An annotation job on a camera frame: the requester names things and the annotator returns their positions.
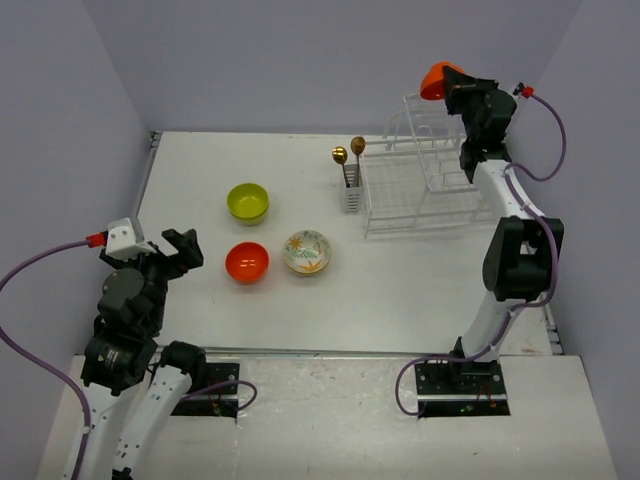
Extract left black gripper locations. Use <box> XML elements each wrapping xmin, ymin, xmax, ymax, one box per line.
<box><xmin>102</xmin><ymin>227</ymin><xmax>203</xmax><ymax>331</ymax></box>

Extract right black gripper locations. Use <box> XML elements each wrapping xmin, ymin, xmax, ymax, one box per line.
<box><xmin>442</xmin><ymin>69</ymin><xmax>500</xmax><ymax>143</ymax></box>

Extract orange bowl back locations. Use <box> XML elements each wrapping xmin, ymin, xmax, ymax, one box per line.
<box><xmin>420</xmin><ymin>62</ymin><xmax>464</xmax><ymax>101</ymax></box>

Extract orange bowl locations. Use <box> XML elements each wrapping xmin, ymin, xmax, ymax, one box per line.
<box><xmin>420</xmin><ymin>62</ymin><xmax>464</xmax><ymax>101</ymax></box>
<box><xmin>225</xmin><ymin>242</ymin><xmax>270</xmax><ymax>284</ymax></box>

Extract orange bowl front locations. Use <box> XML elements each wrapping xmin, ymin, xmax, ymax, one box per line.
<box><xmin>225</xmin><ymin>242</ymin><xmax>270</xmax><ymax>284</ymax></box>

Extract green bowl front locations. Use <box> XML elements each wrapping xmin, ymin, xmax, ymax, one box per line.
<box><xmin>230</xmin><ymin>208</ymin><xmax>268</xmax><ymax>226</ymax></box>

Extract green bowl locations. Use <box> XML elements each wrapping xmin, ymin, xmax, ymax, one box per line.
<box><xmin>227</xmin><ymin>183</ymin><xmax>269</xmax><ymax>220</ymax></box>
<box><xmin>230</xmin><ymin>208</ymin><xmax>268</xmax><ymax>226</ymax></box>

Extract green bowl back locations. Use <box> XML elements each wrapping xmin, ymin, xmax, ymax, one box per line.
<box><xmin>227</xmin><ymin>183</ymin><xmax>269</xmax><ymax>220</ymax></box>

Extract floral white bowl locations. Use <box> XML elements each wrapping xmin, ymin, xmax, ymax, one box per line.
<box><xmin>283</xmin><ymin>230</ymin><xmax>332</xmax><ymax>270</ymax></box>

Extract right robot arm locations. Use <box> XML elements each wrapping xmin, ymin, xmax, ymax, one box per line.
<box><xmin>442</xmin><ymin>66</ymin><xmax>564</xmax><ymax>393</ymax></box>

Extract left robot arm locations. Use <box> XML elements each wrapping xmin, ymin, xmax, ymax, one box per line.
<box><xmin>62</xmin><ymin>226</ymin><xmax>208</xmax><ymax>479</ymax></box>

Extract gold spoon right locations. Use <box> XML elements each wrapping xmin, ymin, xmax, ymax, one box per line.
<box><xmin>350</xmin><ymin>136</ymin><xmax>366</xmax><ymax>187</ymax></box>

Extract gold spoon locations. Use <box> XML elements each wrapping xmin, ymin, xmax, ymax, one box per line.
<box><xmin>332</xmin><ymin>146</ymin><xmax>350</xmax><ymax>188</ymax></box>
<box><xmin>350</xmin><ymin>136</ymin><xmax>366</xmax><ymax>187</ymax></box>

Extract gold spoon left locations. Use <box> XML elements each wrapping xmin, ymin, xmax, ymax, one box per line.
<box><xmin>332</xmin><ymin>146</ymin><xmax>350</xmax><ymax>188</ymax></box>

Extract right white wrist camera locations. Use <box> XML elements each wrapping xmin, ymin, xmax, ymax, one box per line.
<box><xmin>512</xmin><ymin>83</ymin><xmax>524</xmax><ymax>97</ymax></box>

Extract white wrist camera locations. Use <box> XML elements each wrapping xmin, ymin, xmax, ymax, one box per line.
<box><xmin>105</xmin><ymin>217</ymin><xmax>157</xmax><ymax>261</ymax></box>
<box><xmin>512</xmin><ymin>83</ymin><xmax>524</xmax><ymax>97</ymax></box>

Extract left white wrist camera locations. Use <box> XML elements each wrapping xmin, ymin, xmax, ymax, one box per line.
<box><xmin>105</xmin><ymin>217</ymin><xmax>157</xmax><ymax>261</ymax></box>

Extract white wire dish rack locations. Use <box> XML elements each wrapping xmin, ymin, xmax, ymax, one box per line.
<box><xmin>360</xmin><ymin>94</ymin><xmax>492</xmax><ymax>237</ymax></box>

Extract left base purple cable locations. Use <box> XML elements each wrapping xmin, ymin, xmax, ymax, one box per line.
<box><xmin>179</xmin><ymin>379</ymin><xmax>259</xmax><ymax>412</ymax></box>

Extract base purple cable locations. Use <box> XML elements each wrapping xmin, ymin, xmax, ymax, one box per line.
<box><xmin>179</xmin><ymin>379</ymin><xmax>259</xmax><ymax>412</ymax></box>
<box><xmin>394</xmin><ymin>319</ymin><xmax>516</xmax><ymax>417</ymax></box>

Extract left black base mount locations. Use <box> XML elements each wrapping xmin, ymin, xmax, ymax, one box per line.
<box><xmin>171</xmin><ymin>362</ymin><xmax>240</xmax><ymax>419</ymax></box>

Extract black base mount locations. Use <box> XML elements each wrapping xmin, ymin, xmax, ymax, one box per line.
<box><xmin>414</xmin><ymin>360</ymin><xmax>510</xmax><ymax>418</ymax></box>
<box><xmin>171</xmin><ymin>362</ymin><xmax>240</xmax><ymax>419</ymax></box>

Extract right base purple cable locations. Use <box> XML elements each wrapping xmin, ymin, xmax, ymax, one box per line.
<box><xmin>394</xmin><ymin>319</ymin><xmax>516</xmax><ymax>417</ymax></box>

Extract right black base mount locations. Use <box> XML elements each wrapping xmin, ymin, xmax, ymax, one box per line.
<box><xmin>414</xmin><ymin>360</ymin><xmax>510</xmax><ymax>418</ymax></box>

